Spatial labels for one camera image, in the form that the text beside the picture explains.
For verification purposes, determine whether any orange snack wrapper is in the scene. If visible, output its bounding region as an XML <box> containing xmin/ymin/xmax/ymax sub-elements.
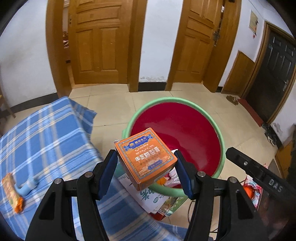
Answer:
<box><xmin>1</xmin><ymin>173</ymin><xmax>23</xmax><ymax>213</ymax></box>

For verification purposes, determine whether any open wooden door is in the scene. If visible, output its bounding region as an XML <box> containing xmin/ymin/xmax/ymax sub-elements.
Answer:
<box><xmin>68</xmin><ymin>0</ymin><xmax>133</xmax><ymax>84</ymax></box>

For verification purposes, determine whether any orange medicine box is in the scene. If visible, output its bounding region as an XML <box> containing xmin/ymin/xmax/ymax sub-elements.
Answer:
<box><xmin>115</xmin><ymin>128</ymin><xmax>177</xmax><ymax>191</ymax></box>

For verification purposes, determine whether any colourful book under bin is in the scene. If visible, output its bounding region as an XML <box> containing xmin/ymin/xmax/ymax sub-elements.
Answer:
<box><xmin>117</xmin><ymin>173</ymin><xmax>187</xmax><ymax>217</ymax></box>

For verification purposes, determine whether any red green trash bin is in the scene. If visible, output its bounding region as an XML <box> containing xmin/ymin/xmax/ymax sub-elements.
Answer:
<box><xmin>121</xmin><ymin>96</ymin><xmax>225</xmax><ymax>198</ymax></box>

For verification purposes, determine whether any light blue small object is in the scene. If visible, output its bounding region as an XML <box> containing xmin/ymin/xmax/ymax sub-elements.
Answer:
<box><xmin>15</xmin><ymin>176</ymin><xmax>39</xmax><ymax>196</ymax></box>

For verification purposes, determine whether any floral cloth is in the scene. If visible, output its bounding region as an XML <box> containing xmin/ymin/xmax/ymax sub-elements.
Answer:
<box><xmin>242</xmin><ymin>175</ymin><xmax>263</xmax><ymax>209</ymax></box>

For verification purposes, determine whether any dark entrance door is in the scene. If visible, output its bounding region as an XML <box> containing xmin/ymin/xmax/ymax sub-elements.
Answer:
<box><xmin>246</xmin><ymin>31</ymin><xmax>295</xmax><ymax>122</ymax></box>

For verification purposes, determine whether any blue plaid tablecloth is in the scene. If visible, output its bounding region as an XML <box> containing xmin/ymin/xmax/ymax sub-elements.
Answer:
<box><xmin>1</xmin><ymin>97</ymin><xmax>187</xmax><ymax>240</ymax></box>

